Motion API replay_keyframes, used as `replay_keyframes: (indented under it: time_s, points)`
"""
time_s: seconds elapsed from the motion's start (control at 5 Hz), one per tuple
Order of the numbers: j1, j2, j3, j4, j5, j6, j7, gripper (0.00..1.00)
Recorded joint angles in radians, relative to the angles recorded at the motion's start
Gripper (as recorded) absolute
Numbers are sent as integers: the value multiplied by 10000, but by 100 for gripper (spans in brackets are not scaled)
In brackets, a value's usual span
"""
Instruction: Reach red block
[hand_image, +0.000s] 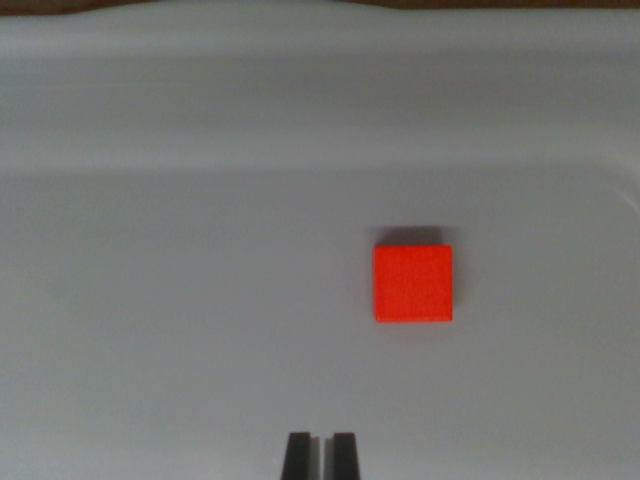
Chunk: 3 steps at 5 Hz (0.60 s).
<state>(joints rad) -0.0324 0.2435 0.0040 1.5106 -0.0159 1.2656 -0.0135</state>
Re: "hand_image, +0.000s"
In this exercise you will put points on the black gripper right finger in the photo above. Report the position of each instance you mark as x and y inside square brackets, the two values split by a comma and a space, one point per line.
[345, 457]

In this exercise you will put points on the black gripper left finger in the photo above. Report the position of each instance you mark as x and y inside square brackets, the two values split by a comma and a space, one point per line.
[299, 457]

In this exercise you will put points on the red cube block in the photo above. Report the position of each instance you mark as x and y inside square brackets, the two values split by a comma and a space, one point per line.
[413, 283]

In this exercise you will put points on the grey plastic tray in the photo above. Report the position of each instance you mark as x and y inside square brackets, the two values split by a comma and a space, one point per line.
[200, 300]

